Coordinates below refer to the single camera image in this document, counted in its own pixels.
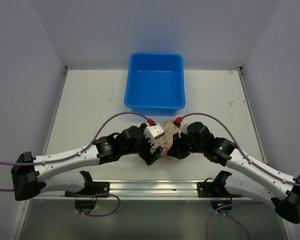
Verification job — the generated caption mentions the aluminium mounting rail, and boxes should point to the aluminium mounting rail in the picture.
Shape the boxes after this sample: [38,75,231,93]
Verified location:
[15,174,286,201]

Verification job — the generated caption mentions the blue plastic bin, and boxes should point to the blue plastic bin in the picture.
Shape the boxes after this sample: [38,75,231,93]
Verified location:
[124,52,186,116]

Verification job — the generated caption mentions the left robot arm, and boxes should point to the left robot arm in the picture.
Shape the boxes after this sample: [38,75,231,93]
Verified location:
[11,123,165,201]

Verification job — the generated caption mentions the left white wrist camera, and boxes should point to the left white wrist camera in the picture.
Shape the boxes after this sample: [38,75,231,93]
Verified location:
[143,124,165,145]

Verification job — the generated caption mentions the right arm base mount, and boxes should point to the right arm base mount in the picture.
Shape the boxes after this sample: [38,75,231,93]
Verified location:
[196,176,233,210]

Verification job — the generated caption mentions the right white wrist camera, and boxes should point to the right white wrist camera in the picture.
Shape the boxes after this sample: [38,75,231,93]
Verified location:
[173,117,190,138]

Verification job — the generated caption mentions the floral mesh laundry bag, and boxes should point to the floral mesh laundry bag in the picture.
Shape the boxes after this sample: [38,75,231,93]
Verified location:
[150,120,179,157]

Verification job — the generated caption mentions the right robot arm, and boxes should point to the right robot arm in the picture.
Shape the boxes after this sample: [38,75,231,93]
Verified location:
[167,118,300,224]

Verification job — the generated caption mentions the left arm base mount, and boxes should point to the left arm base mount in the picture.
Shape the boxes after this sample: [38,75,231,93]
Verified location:
[64,181,110,214]

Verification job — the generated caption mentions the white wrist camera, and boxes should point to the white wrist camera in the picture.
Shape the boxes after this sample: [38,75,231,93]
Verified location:
[143,124,165,145]
[173,117,190,138]

